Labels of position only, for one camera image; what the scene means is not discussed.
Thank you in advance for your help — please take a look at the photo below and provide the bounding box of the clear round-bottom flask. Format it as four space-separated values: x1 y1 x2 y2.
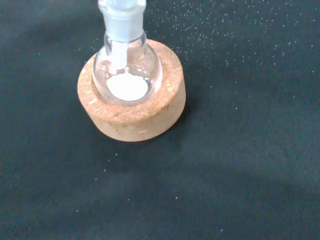
92 3 164 105

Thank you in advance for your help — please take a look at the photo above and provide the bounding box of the black bench cloth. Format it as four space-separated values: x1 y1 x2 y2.
0 0 320 240

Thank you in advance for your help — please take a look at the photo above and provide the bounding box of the cork ring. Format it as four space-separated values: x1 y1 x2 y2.
76 38 187 143

